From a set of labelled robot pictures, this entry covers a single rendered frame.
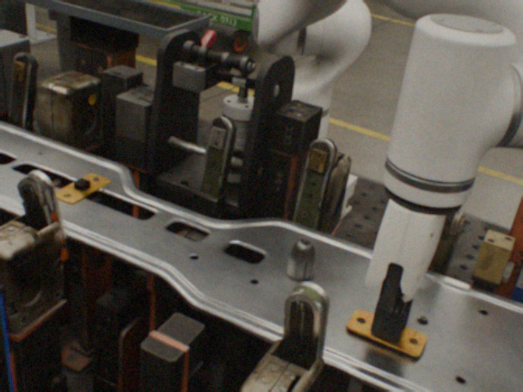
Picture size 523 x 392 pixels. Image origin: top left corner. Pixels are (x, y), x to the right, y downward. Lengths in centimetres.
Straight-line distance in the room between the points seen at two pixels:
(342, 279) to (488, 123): 31
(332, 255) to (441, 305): 15
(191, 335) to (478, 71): 39
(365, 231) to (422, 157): 93
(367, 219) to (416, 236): 94
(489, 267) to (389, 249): 25
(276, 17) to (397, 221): 70
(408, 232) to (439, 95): 13
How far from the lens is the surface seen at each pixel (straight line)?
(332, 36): 129
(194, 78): 96
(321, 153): 89
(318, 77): 133
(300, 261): 78
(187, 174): 107
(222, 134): 93
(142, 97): 106
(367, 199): 164
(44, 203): 77
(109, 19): 118
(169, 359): 69
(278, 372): 61
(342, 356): 71
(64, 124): 110
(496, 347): 78
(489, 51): 56
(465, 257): 150
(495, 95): 58
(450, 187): 60
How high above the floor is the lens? 147
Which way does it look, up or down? 29 degrees down
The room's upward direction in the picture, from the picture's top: 7 degrees clockwise
